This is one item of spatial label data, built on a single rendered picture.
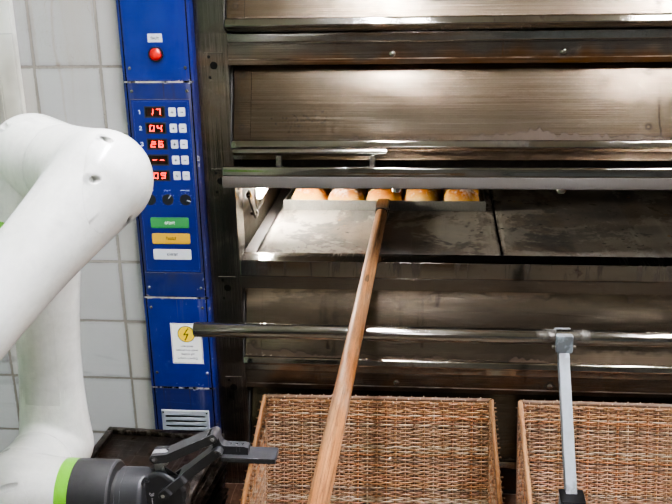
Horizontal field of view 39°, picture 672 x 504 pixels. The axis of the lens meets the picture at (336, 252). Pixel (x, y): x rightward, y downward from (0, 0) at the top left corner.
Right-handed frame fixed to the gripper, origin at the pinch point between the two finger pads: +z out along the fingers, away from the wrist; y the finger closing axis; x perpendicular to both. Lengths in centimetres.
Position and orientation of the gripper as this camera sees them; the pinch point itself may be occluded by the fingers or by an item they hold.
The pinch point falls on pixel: (270, 500)
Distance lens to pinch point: 129.7
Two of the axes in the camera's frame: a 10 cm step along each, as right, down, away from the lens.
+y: 0.2, 9.5, 3.2
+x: -1.1, 3.2, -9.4
